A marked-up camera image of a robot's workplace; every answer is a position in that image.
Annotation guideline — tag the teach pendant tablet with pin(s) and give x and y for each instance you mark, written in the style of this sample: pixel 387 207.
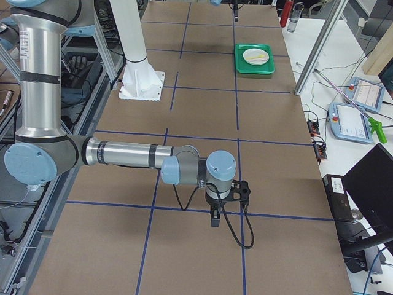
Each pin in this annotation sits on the teach pendant tablet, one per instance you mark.
pixel 366 94
pixel 347 123

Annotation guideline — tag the clear water bottle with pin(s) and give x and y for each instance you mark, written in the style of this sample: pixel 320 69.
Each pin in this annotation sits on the clear water bottle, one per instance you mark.
pixel 295 16

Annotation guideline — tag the green plastic tray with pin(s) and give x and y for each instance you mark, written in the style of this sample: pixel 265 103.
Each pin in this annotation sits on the green plastic tray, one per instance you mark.
pixel 245 68

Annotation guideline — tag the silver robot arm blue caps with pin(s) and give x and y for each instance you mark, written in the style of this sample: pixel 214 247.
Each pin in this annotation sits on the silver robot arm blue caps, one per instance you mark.
pixel 41 25

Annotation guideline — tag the black desktop box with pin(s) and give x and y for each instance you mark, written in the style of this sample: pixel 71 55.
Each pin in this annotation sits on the black desktop box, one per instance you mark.
pixel 338 200

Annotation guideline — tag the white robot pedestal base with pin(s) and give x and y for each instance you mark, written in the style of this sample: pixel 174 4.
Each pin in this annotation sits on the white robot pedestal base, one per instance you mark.
pixel 140 81

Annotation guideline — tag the aluminium frame post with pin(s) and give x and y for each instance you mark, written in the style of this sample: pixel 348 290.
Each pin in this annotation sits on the aluminium frame post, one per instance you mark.
pixel 326 30

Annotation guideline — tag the yellow plastic spoon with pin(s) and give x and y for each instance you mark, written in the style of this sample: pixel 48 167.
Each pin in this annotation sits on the yellow plastic spoon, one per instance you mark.
pixel 259 57

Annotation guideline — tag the far teach pendant tablet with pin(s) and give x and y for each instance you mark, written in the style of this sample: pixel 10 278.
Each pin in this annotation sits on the far teach pendant tablet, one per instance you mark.
pixel 366 94

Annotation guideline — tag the aluminium side frame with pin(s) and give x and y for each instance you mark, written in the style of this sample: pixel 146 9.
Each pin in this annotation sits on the aluminium side frame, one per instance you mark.
pixel 38 172

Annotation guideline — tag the white round plate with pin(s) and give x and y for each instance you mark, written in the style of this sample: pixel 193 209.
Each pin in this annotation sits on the white round plate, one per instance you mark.
pixel 255 52

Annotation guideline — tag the metal reacher grabber stick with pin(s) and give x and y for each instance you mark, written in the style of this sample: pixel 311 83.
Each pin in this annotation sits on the metal reacher grabber stick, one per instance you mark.
pixel 376 126

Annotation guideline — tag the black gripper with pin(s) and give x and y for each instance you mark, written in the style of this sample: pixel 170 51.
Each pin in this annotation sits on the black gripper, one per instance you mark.
pixel 215 203

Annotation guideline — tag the black laptop monitor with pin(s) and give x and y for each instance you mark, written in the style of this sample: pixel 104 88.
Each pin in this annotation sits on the black laptop monitor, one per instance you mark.
pixel 369 184

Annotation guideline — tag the near teach pendant tablet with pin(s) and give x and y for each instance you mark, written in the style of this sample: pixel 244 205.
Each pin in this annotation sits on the near teach pendant tablet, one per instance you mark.
pixel 347 123

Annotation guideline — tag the red bottle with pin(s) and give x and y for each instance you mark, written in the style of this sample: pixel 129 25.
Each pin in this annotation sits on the red bottle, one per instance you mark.
pixel 285 12

